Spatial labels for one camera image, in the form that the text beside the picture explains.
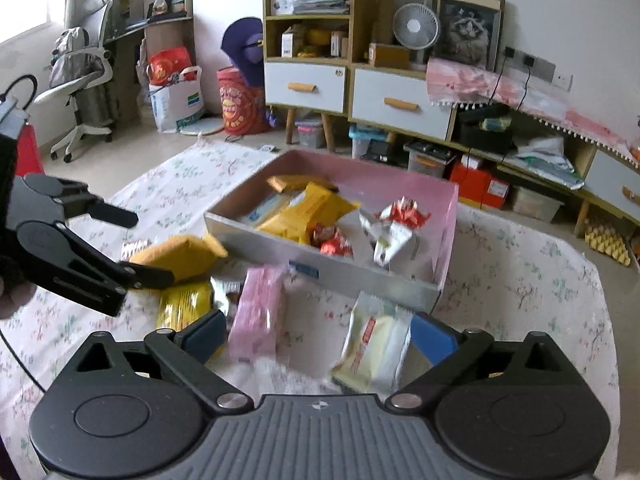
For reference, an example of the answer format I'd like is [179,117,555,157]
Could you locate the black basket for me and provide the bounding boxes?
[456,103,516,152]

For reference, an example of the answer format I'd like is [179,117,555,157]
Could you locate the pink snack packet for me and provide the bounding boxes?
[228,265,290,362]

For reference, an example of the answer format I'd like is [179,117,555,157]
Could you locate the white nut snack packet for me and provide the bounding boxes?
[358,208,427,269]

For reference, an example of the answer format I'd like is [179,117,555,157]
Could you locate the cream pastry snack packet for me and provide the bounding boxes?
[329,291,415,395]

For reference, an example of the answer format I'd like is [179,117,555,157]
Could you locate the blue storage bin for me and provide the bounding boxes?
[348,124,392,162]

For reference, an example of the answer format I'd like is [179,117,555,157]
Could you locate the purple plush toy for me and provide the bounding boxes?
[221,16,267,89]

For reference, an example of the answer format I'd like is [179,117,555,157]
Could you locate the red white candy packet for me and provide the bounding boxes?
[378,196,432,229]

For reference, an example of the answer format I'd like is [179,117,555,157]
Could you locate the grey backpack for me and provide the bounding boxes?
[48,26,103,88]

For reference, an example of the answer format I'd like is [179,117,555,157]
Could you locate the orange brown snack packet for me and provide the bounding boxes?
[266,174,340,195]

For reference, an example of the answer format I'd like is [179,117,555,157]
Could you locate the tall wooden shelf cabinet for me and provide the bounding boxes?
[261,0,354,143]

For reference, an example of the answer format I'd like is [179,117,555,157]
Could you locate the white office chair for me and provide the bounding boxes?
[32,0,117,163]

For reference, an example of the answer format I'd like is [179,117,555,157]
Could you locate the wooden bookshelf desk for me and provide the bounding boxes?
[102,0,195,126]

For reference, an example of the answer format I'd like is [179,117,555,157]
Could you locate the large yellow snack packet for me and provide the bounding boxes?
[129,234,230,285]

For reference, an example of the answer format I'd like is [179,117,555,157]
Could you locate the black charger cable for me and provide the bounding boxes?
[515,56,537,113]
[487,47,518,108]

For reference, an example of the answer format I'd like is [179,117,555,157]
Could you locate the person's left hand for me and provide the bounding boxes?
[0,282,37,321]

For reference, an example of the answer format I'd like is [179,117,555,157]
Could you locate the red cardboard box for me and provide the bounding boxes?
[446,159,511,211]

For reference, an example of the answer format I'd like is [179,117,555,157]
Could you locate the grey wall socket strip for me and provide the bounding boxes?
[501,46,557,82]

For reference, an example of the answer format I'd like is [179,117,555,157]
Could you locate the floral tablecloth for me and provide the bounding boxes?
[0,137,621,480]

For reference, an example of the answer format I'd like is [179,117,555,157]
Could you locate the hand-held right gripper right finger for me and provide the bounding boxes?
[385,311,586,409]

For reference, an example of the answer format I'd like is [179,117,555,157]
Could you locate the small clear storage bin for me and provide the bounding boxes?
[294,116,327,150]

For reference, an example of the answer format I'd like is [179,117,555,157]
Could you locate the long wooden media stand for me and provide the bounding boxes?
[452,102,640,261]

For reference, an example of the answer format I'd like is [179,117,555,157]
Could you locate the red patterned bag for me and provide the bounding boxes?
[216,66,272,136]

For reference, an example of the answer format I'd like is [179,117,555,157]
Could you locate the brown cardboard box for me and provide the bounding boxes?
[368,42,412,70]

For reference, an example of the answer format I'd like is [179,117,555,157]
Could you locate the pile of plastic bags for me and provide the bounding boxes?
[501,135,587,192]

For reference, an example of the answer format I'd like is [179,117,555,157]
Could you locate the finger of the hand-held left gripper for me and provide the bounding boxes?
[15,219,177,317]
[20,174,140,229]

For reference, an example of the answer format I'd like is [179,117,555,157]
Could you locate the red gift bag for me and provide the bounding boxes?
[149,46,195,87]

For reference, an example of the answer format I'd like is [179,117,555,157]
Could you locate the white shopping bag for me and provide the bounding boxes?
[148,65,206,134]

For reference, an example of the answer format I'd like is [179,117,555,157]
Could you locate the small red white packet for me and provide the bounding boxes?
[121,239,152,262]

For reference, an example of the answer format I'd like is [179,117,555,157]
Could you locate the pink floral cloth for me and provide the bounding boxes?
[425,56,640,162]

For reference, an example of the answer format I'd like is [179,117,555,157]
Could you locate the white drawer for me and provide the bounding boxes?
[351,67,456,142]
[584,149,640,217]
[263,61,347,115]

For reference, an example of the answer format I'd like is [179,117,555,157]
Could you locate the framed cat picture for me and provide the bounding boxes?
[431,0,507,72]

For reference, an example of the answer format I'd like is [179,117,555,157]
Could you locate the pink silver cardboard box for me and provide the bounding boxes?
[204,149,460,313]

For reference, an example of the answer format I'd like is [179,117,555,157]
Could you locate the low wooden drawer cabinet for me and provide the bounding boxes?
[348,61,459,153]

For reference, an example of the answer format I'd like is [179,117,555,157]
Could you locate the white round pad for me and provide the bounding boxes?
[179,116,224,137]

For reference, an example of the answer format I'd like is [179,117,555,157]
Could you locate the black lidded storage bin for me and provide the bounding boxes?
[403,139,457,179]

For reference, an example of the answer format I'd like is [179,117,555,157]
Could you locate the yellow shelf packages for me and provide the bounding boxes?
[299,27,333,58]

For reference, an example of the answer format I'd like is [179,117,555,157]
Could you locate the white desk fan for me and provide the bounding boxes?
[392,2,442,71]

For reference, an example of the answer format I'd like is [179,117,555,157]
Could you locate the yellow egg tray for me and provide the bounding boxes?
[584,220,635,267]

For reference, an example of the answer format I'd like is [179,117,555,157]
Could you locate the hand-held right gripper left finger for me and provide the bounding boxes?
[56,308,254,409]

